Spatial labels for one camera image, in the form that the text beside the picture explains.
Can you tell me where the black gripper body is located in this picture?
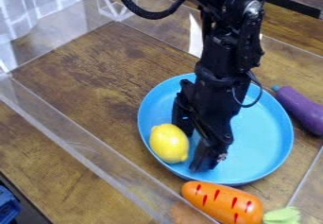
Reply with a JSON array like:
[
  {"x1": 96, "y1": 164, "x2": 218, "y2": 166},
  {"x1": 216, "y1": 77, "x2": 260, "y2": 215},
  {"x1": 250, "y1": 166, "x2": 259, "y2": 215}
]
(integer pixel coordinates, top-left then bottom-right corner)
[{"x1": 176, "y1": 65, "x2": 251, "y2": 146}]

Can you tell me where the blue round tray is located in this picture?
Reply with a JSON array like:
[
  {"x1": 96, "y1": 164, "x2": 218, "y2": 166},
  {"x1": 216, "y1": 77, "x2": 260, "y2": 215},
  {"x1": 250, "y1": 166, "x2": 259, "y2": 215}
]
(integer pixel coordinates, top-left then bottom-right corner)
[{"x1": 138, "y1": 74, "x2": 294, "y2": 186}]

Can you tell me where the purple toy eggplant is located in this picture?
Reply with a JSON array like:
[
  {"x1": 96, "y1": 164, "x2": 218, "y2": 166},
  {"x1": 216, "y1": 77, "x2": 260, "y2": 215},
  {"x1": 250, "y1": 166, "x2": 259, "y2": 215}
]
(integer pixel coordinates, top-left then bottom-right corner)
[{"x1": 271, "y1": 85, "x2": 323, "y2": 136}]

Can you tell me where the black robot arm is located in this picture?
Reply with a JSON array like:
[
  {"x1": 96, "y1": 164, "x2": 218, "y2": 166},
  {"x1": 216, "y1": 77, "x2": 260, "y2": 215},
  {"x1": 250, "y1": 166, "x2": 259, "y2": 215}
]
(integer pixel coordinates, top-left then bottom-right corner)
[{"x1": 172, "y1": 0, "x2": 264, "y2": 172}]

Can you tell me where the thick black cable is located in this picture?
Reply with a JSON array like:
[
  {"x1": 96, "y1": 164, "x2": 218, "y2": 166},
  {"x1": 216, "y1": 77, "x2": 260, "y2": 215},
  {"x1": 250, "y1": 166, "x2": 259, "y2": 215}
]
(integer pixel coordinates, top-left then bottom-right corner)
[{"x1": 110, "y1": 0, "x2": 188, "y2": 21}]

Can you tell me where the black cable loop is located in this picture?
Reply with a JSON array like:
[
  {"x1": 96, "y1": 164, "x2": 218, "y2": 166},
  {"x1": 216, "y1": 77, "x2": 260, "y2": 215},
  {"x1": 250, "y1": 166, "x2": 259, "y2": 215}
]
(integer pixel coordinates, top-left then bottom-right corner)
[{"x1": 231, "y1": 71, "x2": 266, "y2": 109}]

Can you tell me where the clear acrylic enclosure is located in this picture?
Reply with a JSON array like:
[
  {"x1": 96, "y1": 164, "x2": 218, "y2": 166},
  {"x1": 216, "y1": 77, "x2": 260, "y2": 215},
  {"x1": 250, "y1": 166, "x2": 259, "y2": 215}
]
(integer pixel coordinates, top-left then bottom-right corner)
[{"x1": 0, "y1": 0, "x2": 323, "y2": 224}]

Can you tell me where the orange toy carrot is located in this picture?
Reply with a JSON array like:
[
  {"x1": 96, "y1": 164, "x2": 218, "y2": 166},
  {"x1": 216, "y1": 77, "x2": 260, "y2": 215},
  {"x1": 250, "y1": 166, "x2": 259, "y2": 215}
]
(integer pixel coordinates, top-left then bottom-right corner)
[{"x1": 180, "y1": 180, "x2": 303, "y2": 224}]

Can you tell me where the blue object at corner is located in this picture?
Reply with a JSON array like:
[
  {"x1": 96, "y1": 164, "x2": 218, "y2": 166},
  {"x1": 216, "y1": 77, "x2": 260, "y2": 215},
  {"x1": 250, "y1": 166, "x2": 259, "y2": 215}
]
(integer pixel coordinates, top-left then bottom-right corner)
[{"x1": 0, "y1": 185, "x2": 20, "y2": 224}]

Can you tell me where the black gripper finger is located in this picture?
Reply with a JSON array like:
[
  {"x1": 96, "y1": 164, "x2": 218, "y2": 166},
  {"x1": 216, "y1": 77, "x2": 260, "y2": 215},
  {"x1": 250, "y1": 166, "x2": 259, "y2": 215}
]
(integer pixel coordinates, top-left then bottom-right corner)
[
  {"x1": 172, "y1": 97, "x2": 195, "y2": 137},
  {"x1": 190, "y1": 137, "x2": 228, "y2": 172}
]

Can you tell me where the yellow toy lemon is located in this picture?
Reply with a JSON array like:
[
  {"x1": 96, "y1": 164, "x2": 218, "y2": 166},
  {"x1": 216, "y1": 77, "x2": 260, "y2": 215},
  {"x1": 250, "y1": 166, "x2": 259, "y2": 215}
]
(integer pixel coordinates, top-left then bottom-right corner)
[{"x1": 150, "y1": 124, "x2": 190, "y2": 164}]

